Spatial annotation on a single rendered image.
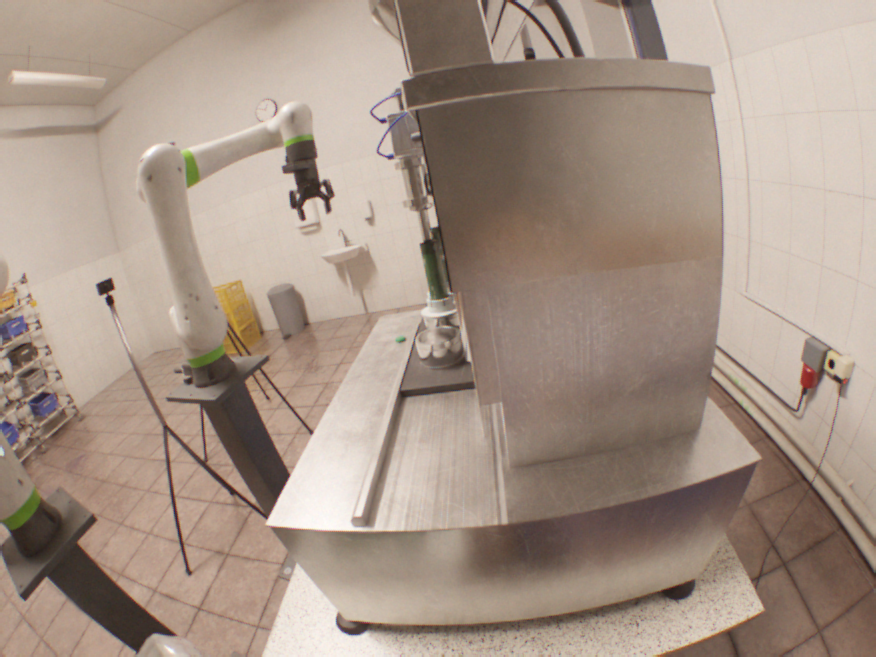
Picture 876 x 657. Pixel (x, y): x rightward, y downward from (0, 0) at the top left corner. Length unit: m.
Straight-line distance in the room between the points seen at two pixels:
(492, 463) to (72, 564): 0.88
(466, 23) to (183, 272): 0.79
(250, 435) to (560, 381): 1.03
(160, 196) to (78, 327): 5.33
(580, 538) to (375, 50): 4.48
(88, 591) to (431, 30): 1.07
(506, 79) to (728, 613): 0.66
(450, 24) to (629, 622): 0.66
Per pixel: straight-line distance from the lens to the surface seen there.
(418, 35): 0.28
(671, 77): 0.31
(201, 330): 0.92
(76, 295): 6.25
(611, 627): 0.57
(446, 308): 0.61
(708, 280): 0.33
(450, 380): 0.49
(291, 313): 4.46
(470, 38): 0.27
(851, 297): 1.68
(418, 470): 0.38
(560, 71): 0.27
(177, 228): 0.92
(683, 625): 0.59
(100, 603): 1.02
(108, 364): 6.38
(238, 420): 1.17
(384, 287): 4.36
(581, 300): 0.28
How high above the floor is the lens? 1.28
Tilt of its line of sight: 21 degrees down
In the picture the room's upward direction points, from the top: 12 degrees counter-clockwise
